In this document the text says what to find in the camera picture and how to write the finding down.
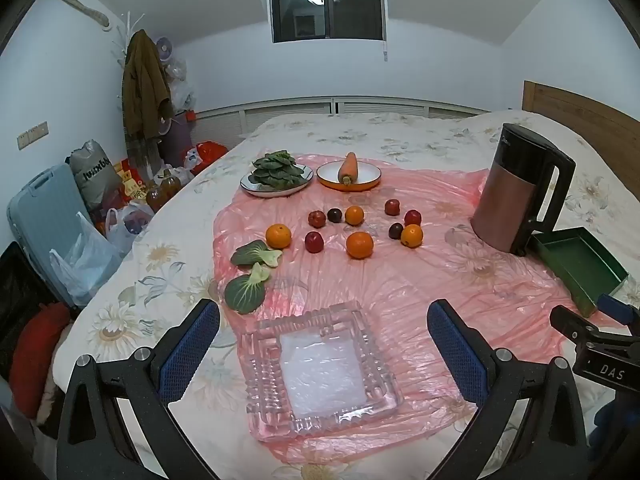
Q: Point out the amber bottle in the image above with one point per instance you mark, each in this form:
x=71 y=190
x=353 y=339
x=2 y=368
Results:
x=170 y=186
x=154 y=199

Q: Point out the dark bag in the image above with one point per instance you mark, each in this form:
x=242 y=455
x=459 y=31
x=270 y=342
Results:
x=20 y=290

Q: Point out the grey bag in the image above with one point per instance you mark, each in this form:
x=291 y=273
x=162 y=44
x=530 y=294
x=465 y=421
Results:
x=95 y=170

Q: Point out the dark window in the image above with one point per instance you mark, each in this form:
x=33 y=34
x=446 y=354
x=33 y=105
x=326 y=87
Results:
x=325 y=0

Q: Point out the copper and black kettle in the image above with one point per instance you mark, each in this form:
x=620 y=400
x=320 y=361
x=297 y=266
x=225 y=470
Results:
x=505 y=200

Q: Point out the yellow and red boxes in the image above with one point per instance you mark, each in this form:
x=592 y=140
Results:
x=130 y=180

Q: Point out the wall switch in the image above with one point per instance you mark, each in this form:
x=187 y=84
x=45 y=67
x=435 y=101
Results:
x=32 y=135

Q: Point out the green metal tray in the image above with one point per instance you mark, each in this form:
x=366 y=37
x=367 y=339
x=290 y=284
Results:
x=585 y=265

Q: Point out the white radiator cover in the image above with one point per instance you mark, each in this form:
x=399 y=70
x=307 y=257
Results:
x=300 y=110

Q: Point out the hanging plastic bags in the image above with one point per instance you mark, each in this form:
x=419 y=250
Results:
x=180 y=85

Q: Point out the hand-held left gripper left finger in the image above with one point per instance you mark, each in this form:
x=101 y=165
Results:
x=192 y=345

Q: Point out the person's right hand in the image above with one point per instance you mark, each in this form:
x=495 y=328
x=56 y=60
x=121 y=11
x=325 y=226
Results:
x=605 y=425

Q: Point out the white plate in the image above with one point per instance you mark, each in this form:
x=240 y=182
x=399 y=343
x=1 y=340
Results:
x=300 y=184

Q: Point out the white plastic bag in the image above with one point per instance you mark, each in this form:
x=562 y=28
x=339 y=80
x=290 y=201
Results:
x=125 y=225

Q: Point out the orange rimmed plate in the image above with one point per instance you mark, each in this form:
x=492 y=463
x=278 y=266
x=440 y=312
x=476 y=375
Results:
x=367 y=175

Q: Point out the brown coat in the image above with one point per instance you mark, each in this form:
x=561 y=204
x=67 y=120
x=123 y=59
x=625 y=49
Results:
x=142 y=85

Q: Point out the clear glass dish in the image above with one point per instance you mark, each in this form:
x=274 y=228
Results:
x=320 y=370

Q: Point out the bok choy leaf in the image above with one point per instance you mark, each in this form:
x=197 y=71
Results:
x=245 y=292
x=250 y=254

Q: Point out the small white fan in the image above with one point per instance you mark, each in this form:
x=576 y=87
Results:
x=164 y=47

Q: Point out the dark plum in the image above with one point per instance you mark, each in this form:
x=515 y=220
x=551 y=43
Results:
x=395 y=230
x=334 y=215

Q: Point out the clear plastic bag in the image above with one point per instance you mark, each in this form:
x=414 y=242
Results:
x=85 y=265

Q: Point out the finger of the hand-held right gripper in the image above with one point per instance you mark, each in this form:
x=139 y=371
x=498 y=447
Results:
x=615 y=307
x=575 y=325

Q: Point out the pile of green leaves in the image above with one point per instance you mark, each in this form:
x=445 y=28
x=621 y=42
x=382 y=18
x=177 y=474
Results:
x=275 y=170

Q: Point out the red bag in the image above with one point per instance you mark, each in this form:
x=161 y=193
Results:
x=210 y=157

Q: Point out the carrot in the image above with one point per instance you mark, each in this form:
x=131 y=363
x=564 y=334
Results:
x=348 y=167

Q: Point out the red cushion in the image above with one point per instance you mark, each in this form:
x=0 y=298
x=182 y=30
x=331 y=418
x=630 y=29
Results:
x=37 y=355

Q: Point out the wooden headboard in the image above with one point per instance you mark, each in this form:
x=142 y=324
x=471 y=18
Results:
x=575 y=105

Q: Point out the pink plastic sheet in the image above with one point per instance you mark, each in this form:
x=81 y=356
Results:
x=390 y=300

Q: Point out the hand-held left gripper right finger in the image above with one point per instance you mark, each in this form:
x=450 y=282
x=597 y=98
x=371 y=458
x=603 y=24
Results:
x=457 y=350

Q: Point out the orange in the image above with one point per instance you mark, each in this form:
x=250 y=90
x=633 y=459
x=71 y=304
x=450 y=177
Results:
x=278 y=235
x=354 y=215
x=411 y=235
x=359 y=245

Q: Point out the light blue suitcase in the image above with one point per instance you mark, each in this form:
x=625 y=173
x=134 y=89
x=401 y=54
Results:
x=45 y=210

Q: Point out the purple bin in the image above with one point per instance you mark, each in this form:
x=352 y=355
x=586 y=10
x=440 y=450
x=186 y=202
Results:
x=177 y=137

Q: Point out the white coat rack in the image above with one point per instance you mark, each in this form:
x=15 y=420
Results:
x=131 y=22

